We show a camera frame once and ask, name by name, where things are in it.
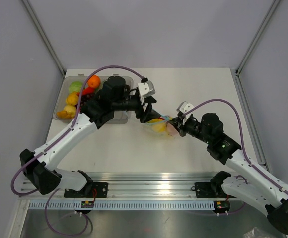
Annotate purple cable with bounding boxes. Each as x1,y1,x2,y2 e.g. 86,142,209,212
11,65,147,236
181,99,288,216

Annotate white slotted cable duct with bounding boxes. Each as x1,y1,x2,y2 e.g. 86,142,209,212
29,200,215,211

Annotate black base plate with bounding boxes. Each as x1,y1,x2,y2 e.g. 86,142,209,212
191,182,235,199
64,182,109,198

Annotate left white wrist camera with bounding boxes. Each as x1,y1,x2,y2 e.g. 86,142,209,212
138,80,156,105

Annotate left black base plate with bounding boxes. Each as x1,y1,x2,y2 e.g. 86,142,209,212
64,182,109,198

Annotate dark grapes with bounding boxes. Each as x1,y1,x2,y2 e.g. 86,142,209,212
80,93,94,107

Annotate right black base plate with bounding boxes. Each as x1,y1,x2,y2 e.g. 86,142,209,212
191,182,235,199

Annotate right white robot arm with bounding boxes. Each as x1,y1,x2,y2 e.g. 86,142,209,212
170,113,288,235

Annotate clear plastic food bin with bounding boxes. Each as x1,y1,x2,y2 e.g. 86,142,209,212
53,75,134,124

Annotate left aluminium frame post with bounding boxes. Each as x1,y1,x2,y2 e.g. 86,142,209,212
20,0,66,77

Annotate orange tangerine piece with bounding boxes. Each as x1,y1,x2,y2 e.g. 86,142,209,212
56,110,71,119

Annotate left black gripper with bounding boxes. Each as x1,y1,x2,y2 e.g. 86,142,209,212
112,95,161,122

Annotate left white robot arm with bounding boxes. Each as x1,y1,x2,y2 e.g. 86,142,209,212
20,76,160,197

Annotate pink peach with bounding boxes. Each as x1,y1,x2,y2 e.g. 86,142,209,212
166,123,179,137

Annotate yellow pear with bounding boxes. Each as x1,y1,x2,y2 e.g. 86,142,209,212
63,105,76,117

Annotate aluminium mounting rail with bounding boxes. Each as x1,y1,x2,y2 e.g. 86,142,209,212
18,172,284,200

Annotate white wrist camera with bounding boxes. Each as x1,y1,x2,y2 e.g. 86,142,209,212
138,80,156,105
176,101,194,118

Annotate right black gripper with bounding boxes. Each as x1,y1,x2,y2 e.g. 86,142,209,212
168,115,212,145

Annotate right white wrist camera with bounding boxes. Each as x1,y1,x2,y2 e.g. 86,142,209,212
176,101,194,118

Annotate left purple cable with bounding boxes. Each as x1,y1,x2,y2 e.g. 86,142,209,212
11,65,147,236

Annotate crumpled plastic bag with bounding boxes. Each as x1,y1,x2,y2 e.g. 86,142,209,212
242,227,274,238

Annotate green cabbage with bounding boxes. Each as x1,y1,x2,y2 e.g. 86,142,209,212
68,81,83,94

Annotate orange fruit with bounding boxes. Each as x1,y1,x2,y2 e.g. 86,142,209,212
87,75,101,89

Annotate yellow bell pepper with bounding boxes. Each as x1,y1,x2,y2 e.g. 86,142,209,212
151,123,166,133

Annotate yellow lemon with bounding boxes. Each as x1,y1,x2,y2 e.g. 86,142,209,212
65,92,79,106

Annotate clear zip top bag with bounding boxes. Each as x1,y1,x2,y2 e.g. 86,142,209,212
140,109,179,137

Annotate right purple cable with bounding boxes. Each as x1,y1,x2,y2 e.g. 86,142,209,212
181,99,288,216

